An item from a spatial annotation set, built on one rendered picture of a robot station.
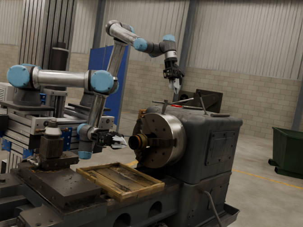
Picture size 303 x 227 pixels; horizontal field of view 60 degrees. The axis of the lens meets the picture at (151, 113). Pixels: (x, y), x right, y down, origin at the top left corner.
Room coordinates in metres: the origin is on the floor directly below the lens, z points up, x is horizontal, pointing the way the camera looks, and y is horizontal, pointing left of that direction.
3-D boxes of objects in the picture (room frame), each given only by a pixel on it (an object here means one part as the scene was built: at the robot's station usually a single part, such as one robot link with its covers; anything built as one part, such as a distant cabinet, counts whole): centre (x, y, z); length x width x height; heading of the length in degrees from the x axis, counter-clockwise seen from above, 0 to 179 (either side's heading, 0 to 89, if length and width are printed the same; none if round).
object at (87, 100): (1.96, 0.46, 1.21); 0.15 x 0.15 x 0.10
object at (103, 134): (1.35, 0.22, 1.08); 0.12 x 0.09 x 0.08; 49
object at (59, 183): (1.06, 0.36, 0.95); 0.43 x 0.17 x 0.05; 49
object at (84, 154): (1.48, 0.34, 0.98); 0.11 x 0.08 x 0.11; 8
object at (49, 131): (1.10, 0.40, 1.13); 0.08 x 0.08 x 0.03
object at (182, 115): (1.83, -0.30, 1.06); 0.59 x 0.48 x 0.39; 139
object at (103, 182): (1.32, 0.11, 0.89); 0.36 x 0.30 x 0.04; 49
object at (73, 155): (1.12, 0.39, 0.99); 0.20 x 0.10 x 0.05; 139
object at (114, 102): (8.24, 1.69, 1.18); 4.12 x 0.80 x 2.35; 27
